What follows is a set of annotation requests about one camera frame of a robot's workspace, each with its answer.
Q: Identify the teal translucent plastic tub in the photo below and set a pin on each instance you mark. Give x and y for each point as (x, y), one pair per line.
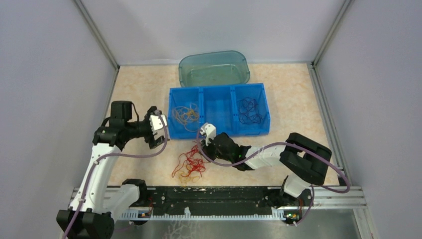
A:
(214, 68)

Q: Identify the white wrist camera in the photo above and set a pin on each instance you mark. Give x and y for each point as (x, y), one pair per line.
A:
(157, 122)
(208, 130)

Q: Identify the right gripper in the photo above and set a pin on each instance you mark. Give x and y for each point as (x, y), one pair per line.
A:
(206, 149)

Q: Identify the blue three-compartment bin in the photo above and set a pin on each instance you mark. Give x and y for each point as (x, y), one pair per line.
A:
(238, 110)

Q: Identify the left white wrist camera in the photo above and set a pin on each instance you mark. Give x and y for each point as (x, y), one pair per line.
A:
(157, 122)

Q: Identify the white slotted cable duct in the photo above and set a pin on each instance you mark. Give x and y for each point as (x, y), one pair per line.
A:
(135, 215)

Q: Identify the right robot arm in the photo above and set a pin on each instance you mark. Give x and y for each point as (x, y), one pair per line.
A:
(307, 160)

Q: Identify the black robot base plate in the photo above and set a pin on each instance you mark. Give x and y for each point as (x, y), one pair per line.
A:
(218, 201)

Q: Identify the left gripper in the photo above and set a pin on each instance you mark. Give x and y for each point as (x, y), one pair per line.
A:
(153, 142)

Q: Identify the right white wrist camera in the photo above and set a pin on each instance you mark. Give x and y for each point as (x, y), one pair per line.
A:
(208, 130)

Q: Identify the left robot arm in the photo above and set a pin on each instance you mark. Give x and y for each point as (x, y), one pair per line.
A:
(88, 216)

